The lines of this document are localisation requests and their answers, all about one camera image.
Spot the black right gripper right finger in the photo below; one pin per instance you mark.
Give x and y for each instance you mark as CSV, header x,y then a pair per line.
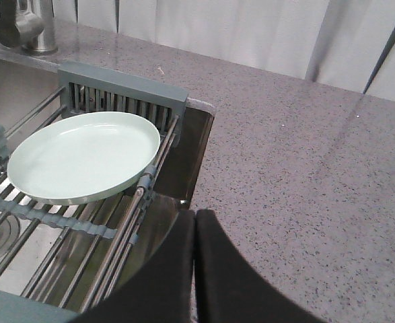
x,y
228,289

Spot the pale green round plate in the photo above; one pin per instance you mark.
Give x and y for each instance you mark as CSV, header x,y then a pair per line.
x,y
84,158

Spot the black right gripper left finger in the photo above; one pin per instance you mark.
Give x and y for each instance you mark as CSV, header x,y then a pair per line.
x,y
160,290

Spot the chrome kitchen faucet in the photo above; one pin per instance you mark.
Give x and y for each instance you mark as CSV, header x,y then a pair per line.
x,y
29,25

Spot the grey green dish rack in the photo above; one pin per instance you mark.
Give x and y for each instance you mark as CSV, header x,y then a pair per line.
x,y
82,202

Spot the stainless steel sink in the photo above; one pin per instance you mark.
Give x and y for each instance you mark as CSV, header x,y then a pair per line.
x,y
82,202

